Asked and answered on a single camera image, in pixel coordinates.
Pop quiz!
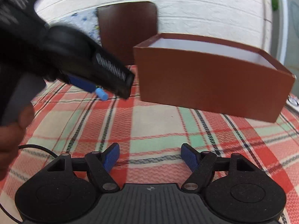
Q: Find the painted glass door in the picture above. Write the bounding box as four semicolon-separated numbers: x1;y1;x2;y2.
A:
268;0;299;77

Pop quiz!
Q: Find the plaid bed sheet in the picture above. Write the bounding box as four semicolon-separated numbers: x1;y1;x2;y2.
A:
0;64;299;224

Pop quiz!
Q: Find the black cable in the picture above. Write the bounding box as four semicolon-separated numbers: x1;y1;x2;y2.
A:
0;144;58;224

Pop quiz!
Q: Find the dark brown headboard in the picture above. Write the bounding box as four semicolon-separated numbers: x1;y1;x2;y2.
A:
97;1;158;65

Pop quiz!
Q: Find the floral plastic-wrapped pillow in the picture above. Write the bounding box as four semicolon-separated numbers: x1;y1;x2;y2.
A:
70;7;101;45

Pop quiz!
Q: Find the person's left hand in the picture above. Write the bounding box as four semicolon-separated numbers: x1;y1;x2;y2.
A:
0;103;34;181

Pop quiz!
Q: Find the brown cardboard storage box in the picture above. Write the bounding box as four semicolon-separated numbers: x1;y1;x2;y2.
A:
133;33;296;122

